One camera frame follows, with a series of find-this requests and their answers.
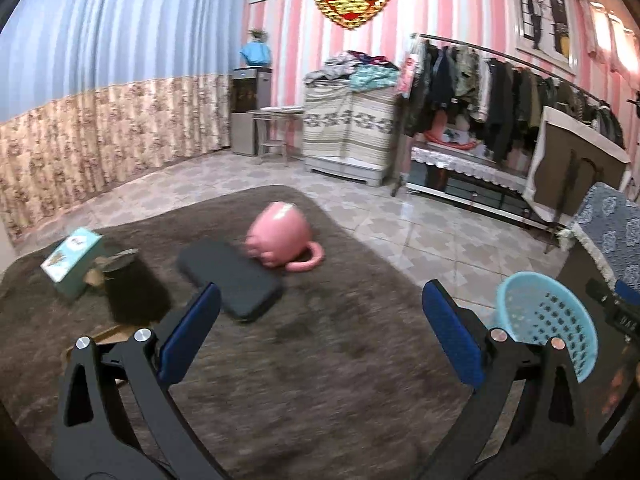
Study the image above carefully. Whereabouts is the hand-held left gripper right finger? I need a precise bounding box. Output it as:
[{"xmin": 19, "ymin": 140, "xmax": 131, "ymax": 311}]
[{"xmin": 415, "ymin": 280, "xmax": 601, "ymax": 480}]

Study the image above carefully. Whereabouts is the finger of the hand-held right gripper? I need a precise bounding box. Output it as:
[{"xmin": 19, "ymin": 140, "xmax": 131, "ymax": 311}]
[{"xmin": 585, "ymin": 277, "xmax": 640, "ymax": 343}]

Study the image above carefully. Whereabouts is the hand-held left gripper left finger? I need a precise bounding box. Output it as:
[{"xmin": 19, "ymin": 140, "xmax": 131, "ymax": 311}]
[{"xmin": 50, "ymin": 281, "xmax": 236, "ymax": 480}]

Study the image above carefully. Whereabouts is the turquoise plastic mesh basket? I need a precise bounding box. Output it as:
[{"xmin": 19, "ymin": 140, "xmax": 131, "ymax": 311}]
[{"xmin": 495, "ymin": 271, "xmax": 598, "ymax": 383}]

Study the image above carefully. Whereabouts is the black cylindrical can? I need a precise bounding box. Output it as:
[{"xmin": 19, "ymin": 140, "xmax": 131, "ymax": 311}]
[{"xmin": 102, "ymin": 249, "xmax": 171, "ymax": 323}]

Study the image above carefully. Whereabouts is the black flat case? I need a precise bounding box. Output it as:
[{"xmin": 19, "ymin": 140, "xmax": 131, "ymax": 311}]
[{"xmin": 177, "ymin": 240, "xmax": 282, "ymax": 323}]

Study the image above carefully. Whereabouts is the tan cardboard sheet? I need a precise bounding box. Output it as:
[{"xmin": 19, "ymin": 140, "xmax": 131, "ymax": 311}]
[{"xmin": 59, "ymin": 324, "xmax": 135, "ymax": 363}]

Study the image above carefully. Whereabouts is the blue patterned fringed cloth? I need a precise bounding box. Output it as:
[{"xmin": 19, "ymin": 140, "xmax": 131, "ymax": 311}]
[{"xmin": 559, "ymin": 182, "xmax": 640, "ymax": 291}]

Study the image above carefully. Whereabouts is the brown fuzzy carpet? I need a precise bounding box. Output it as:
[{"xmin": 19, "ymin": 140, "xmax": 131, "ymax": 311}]
[{"xmin": 0, "ymin": 185, "xmax": 521, "ymax": 480}]

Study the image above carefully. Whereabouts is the pink pig mug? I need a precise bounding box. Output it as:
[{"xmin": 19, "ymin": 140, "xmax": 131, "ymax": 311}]
[{"xmin": 245, "ymin": 201, "xmax": 326, "ymax": 273}]

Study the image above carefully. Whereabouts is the teal tissue box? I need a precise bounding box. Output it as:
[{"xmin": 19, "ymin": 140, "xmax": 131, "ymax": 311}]
[{"xmin": 40, "ymin": 227, "xmax": 108, "ymax": 301}]

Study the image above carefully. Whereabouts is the low glass cabinet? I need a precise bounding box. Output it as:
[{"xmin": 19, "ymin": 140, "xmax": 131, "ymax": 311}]
[{"xmin": 406, "ymin": 147, "xmax": 531, "ymax": 216}]

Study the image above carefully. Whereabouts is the white framed board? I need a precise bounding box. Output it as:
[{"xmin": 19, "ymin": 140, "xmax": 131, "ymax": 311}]
[{"xmin": 524, "ymin": 106, "xmax": 632, "ymax": 233}]

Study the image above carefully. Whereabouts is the metal clothes rack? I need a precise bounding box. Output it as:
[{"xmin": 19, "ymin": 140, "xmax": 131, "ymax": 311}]
[{"xmin": 392, "ymin": 32, "xmax": 626, "ymax": 198}]

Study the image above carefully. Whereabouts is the white lace cloth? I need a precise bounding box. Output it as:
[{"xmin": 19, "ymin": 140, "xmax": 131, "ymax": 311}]
[{"xmin": 410, "ymin": 146, "xmax": 531, "ymax": 193}]

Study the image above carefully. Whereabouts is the white printed box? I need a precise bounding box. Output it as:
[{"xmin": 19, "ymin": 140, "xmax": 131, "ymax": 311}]
[{"xmin": 440, "ymin": 127, "xmax": 488, "ymax": 153}]

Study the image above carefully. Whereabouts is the grey water dispenser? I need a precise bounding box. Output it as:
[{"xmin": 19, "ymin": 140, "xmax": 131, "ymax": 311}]
[{"xmin": 231, "ymin": 66, "xmax": 273, "ymax": 157}]

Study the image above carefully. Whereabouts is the cream patterned cover cloth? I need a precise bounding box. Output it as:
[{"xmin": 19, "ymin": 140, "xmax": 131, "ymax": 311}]
[{"xmin": 302, "ymin": 82, "xmax": 401, "ymax": 171}]

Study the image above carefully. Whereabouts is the small metal side table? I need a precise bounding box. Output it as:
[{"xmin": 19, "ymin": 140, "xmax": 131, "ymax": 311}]
[{"xmin": 248, "ymin": 106, "xmax": 304, "ymax": 167}]

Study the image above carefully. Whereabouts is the row of hanging clothes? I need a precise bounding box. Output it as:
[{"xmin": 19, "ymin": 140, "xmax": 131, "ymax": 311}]
[{"xmin": 405, "ymin": 42, "xmax": 626, "ymax": 161}]

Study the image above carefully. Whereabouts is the pink hanging bag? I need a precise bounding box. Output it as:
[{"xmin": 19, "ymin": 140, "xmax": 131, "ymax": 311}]
[{"xmin": 398, "ymin": 52, "xmax": 421, "ymax": 98}]

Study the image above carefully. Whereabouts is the blue and floral curtain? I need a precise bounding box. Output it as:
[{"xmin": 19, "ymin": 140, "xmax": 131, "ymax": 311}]
[{"xmin": 0, "ymin": 0, "xmax": 251, "ymax": 246}]

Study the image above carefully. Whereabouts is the pile of folded clothes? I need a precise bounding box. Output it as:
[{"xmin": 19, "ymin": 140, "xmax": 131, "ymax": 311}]
[{"xmin": 305, "ymin": 50, "xmax": 401, "ymax": 92}]

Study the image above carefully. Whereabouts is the blue wrapped potted plant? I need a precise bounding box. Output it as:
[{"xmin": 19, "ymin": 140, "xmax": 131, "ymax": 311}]
[{"xmin": 240, "ymin": 29, "xmax": 273, "ymax": 68}]

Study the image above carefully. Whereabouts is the wall poster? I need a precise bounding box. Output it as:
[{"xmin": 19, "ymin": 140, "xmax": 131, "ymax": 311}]
[{"xmin": 515, "ymin": 0, "xmax": 581, "ymax": 68}]

